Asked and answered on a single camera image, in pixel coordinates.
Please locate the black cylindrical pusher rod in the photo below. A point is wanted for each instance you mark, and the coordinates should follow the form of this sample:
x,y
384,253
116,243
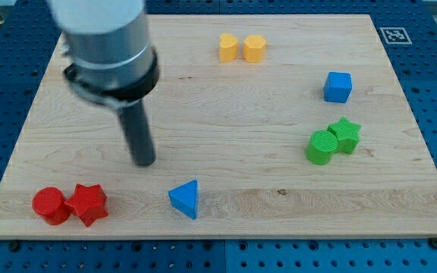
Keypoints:
x,y
134,123

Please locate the blue triangle block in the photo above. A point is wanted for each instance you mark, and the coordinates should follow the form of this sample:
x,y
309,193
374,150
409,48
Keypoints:
x,y
185,198

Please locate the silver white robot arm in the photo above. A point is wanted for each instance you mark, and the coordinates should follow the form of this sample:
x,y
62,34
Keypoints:
x,y
113,62

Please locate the light wooden board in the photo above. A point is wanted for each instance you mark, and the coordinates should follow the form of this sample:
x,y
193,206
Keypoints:
x,y
241,130

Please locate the red star block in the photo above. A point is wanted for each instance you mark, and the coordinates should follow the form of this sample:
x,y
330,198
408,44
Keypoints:
x,y
88,203

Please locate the yellow heart block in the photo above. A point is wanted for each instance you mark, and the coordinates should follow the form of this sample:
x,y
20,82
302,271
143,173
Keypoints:
x,y
228,47

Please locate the red cylinder block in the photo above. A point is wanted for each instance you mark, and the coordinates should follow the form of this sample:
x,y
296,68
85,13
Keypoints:
x,y
49,205

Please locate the yellow pentagon block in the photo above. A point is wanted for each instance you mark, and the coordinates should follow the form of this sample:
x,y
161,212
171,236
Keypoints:
x,y
254,49

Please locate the green cylinder block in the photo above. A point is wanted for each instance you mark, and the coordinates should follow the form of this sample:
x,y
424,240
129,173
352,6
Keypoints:
x,y
322,147

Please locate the blue cube block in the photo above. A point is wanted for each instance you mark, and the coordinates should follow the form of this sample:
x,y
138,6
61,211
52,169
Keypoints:
x,y
338,86

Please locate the green star block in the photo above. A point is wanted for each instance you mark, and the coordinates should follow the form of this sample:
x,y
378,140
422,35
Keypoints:
x,y
347,135

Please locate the white fiducial marker tag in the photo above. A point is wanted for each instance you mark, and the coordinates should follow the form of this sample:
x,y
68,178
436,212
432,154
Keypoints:
x,y
395,35

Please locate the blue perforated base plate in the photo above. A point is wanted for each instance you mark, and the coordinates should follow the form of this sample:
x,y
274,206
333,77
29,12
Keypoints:
x,y
27,39

